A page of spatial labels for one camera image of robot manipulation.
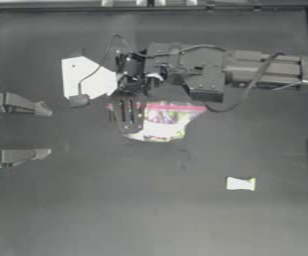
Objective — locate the clear bag with pink zip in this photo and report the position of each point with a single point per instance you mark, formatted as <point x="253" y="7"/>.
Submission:
<point x="170" y="123"/>

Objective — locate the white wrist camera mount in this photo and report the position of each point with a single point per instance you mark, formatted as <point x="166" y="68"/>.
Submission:
<point x="94" y="86"/>

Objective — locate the black metal frame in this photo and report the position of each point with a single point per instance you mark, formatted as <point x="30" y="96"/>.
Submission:
<point x="71" y="7"/>

